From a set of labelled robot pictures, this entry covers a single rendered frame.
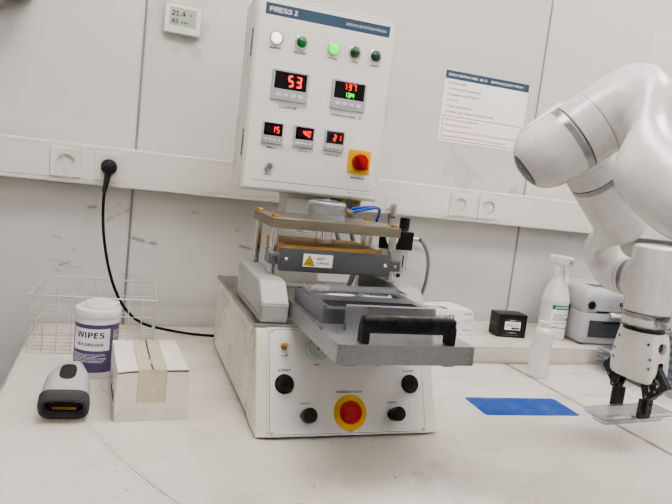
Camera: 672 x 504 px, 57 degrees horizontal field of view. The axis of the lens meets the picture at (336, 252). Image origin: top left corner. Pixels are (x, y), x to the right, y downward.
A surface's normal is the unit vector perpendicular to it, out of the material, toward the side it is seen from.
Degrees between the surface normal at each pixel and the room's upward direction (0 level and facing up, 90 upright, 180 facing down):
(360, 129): 90
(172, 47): 90
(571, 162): 111
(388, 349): 90
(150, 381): 89
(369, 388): 65
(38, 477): 0
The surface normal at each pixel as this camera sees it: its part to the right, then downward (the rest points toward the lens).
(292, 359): 0.33, -0.28
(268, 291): 0.29, -0.65
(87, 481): 0.11, -0.99
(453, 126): 0.32, 0.14
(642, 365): -0.87, 0.00
